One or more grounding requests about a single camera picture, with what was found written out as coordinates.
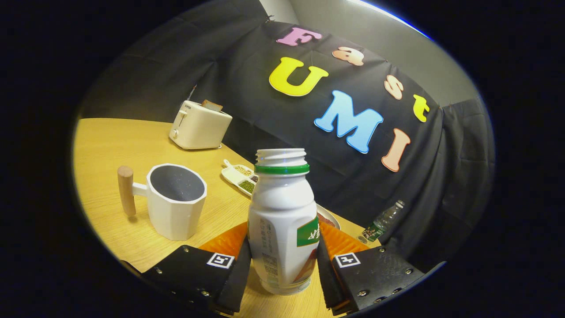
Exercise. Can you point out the white juice bottle green label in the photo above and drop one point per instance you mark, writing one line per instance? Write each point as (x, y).
(282, 207)

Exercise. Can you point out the black backdrop cloth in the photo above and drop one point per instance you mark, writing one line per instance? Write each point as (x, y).
(247, 75)

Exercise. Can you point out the white round plate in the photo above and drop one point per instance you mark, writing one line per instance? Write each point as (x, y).
(327, 210)

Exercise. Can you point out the cream toaster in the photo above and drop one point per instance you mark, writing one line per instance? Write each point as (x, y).
(198, 128)

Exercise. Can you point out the wooden table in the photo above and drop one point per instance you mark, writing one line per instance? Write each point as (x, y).
(114, 145)

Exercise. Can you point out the red meat slice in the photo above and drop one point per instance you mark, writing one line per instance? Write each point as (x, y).
(325, 219)

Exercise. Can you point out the white divided dish of beans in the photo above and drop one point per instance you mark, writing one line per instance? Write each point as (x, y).
(231, 176)

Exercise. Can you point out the clear plastic water bottle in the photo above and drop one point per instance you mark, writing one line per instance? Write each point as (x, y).
(384, 221)

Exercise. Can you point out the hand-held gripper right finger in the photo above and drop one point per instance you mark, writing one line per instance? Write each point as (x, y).
(326, 278)

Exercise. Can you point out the toasted bread slice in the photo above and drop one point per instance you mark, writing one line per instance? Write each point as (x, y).
(212, 106)

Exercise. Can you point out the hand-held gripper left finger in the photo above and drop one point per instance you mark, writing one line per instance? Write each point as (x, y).
(236, 282)

